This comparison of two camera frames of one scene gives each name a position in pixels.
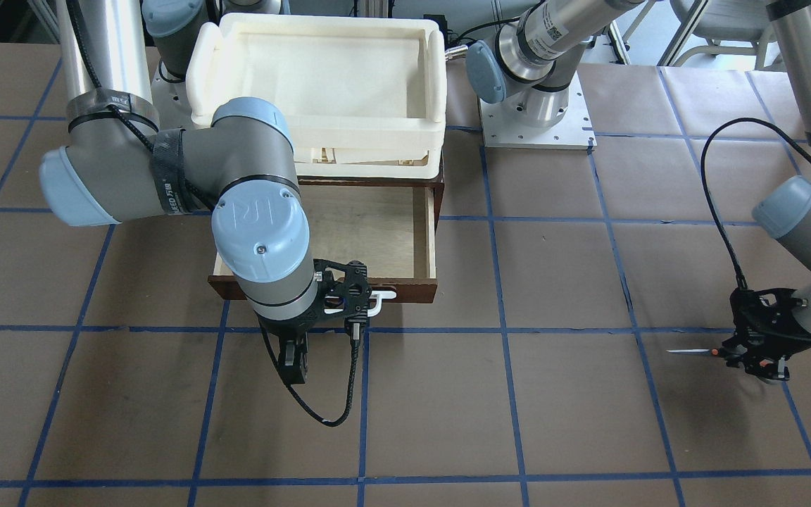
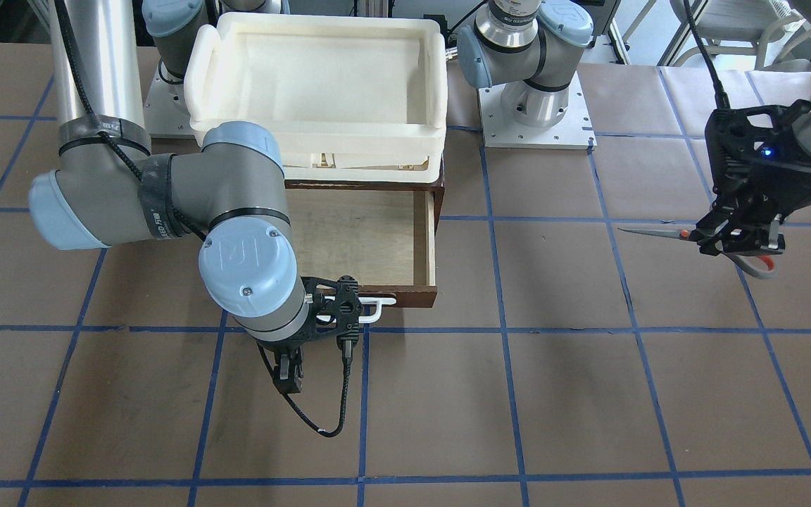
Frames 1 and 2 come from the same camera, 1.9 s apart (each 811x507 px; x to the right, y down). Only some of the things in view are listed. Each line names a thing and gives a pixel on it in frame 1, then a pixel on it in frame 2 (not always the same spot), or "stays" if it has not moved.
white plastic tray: x=366 y=96 stays
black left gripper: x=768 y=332 to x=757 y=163
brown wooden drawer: x=380 y=235 stays
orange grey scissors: x=714 y=352 to x=739 y=265
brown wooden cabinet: x=437 y=183 stays
